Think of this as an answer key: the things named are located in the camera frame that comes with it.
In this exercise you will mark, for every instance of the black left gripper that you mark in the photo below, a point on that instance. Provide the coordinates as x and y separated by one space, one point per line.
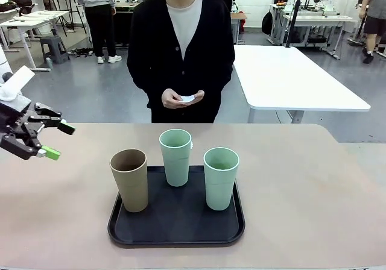
12 120

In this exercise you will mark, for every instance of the tall brown cup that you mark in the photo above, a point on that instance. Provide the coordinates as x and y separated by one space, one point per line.
132 188

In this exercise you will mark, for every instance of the tall green cup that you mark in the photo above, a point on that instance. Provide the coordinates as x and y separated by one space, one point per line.
220 188
176 167

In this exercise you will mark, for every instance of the white scalloped paper coaster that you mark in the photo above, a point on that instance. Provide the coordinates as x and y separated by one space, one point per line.
187 99

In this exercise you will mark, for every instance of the person's right forearm black sleeve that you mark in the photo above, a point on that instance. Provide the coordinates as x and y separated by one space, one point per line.
144 84

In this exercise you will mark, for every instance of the person's left forearm black sleeve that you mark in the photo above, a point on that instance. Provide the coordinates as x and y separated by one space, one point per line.
218 83

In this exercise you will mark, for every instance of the person's right hand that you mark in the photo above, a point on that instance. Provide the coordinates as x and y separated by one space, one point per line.
170 99

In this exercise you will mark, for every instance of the person's left hand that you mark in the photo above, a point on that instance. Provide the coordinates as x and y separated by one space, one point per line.
199 96

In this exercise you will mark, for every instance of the small bottle on floor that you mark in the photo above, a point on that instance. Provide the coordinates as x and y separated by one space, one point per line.
49 63

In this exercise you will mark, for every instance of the grey plastic stool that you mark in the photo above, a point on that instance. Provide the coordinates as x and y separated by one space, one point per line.
54 48

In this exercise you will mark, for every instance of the white height-adjustable desk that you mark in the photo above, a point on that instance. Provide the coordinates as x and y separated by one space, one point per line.
27 23

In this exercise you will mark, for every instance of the bystander grey top black trousers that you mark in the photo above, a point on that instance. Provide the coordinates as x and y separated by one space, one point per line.
96 17

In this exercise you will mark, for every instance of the black bag on desk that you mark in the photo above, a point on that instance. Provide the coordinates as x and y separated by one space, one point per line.
18 3

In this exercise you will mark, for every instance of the person in black cardigan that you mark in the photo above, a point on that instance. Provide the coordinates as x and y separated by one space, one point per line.
156 56

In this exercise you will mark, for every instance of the black plastic tray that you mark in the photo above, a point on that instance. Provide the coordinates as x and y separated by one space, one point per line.
181 221

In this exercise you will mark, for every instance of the black hanging backpack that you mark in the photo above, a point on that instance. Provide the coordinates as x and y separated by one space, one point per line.
267 23

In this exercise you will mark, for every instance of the large white table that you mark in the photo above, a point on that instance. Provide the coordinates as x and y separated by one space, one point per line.
286 77

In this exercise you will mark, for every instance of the black vertical pole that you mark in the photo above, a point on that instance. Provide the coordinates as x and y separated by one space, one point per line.
294 14

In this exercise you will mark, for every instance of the white lab bench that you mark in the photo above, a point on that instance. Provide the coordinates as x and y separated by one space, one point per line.
319 20

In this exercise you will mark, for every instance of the bystander grey shirt black shorts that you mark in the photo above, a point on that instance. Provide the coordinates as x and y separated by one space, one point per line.
374 8

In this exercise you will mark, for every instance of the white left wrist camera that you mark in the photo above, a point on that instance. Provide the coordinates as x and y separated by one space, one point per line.
21 77

